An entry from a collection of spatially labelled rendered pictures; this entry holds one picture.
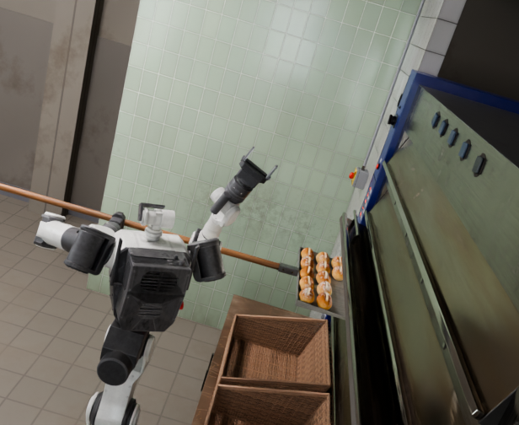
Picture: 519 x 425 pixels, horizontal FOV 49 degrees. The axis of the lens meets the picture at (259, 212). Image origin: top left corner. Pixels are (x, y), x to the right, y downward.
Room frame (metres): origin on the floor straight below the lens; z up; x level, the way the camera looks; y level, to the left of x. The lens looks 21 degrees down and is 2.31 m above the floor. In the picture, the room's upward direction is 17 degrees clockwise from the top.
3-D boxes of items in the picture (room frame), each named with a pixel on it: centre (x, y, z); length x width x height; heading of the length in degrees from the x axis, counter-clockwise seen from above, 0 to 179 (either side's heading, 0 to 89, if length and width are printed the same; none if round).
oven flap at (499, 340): (1.77, -0.53, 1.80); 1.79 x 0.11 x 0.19; 179
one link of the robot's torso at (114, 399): (1.83, 0.33, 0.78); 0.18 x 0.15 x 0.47; 90
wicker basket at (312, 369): (2.36, -0.27, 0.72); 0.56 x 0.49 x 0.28; 1
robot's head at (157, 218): (1.85, 0.34, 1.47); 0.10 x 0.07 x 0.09; 116
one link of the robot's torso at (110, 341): (1.76, 0.33, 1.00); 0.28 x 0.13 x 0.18; 0
